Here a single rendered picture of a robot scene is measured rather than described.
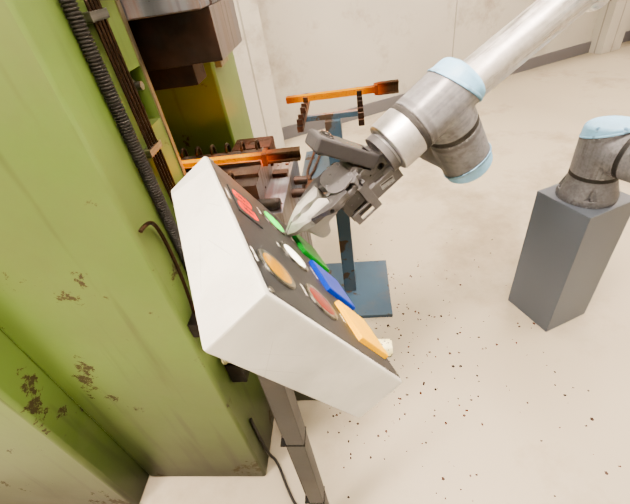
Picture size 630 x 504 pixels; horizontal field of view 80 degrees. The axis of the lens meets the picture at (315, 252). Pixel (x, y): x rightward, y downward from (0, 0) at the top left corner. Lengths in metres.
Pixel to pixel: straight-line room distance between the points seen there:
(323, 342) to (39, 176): 0.53
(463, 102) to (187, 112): 0.92
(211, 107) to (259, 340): 1.02
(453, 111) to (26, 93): 0.60
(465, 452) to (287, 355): 1.23
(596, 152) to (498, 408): 0.95
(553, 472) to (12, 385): 1.58
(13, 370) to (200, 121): 0.84
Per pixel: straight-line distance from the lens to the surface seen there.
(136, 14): 0.87
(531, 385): 1.76
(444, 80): 0.64
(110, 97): 0.72
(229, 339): 0.35
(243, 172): 1.03
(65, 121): 0.67
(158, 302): 0.84
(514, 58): 0.94
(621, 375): 1.92
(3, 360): 1.15
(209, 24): 0.88
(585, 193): 1.60
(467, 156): 0.71
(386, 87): 1.61
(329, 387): 0.47
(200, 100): 1.31
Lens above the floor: 1.42
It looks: 39 degrees down
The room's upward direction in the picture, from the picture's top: 10 degrees counter-clockwise
